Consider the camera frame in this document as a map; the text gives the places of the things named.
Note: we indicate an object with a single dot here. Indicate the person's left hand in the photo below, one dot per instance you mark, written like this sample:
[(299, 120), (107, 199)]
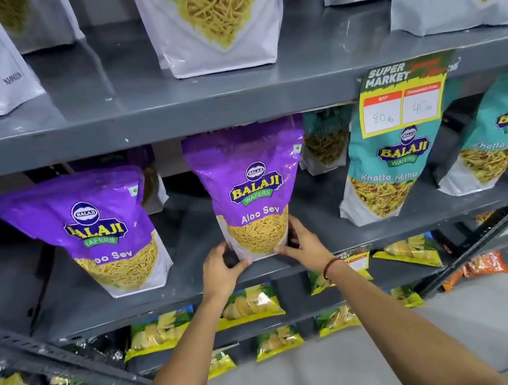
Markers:
[(216, 275)]

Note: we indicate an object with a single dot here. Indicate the person's right hand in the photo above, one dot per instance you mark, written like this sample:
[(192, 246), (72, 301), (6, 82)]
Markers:
[(311, 250)]

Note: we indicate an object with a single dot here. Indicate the person's left thumb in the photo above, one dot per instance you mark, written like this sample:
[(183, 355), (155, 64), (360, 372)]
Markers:
[(241, 266)]

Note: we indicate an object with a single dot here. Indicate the person's right thumb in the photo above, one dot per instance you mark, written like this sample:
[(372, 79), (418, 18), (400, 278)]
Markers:
[(288, 251)]

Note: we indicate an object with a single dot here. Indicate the purple snack pouch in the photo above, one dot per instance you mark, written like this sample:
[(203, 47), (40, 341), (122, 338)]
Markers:
[(99, 230), (143, 160), (251, 190)]

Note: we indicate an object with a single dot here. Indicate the person's right forearm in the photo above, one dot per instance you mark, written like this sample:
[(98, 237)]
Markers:
[(407, 342)]

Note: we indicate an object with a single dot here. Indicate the person's left forearm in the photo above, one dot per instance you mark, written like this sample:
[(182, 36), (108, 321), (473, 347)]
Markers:
[(180, 374)]

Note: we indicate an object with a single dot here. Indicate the teal snack pouch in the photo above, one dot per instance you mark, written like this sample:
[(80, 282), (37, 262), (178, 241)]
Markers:
[(392, 170), (327, 142), (496, 141)]

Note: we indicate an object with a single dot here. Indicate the grey metal shelf rack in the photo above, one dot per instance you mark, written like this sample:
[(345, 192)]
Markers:
[(131, 127)]

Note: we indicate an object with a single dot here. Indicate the green yellow price tag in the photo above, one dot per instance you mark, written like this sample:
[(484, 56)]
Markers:
[(403, 98)]

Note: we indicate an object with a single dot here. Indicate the orange snack packet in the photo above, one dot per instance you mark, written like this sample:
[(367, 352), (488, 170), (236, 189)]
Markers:
[(481, 265)]

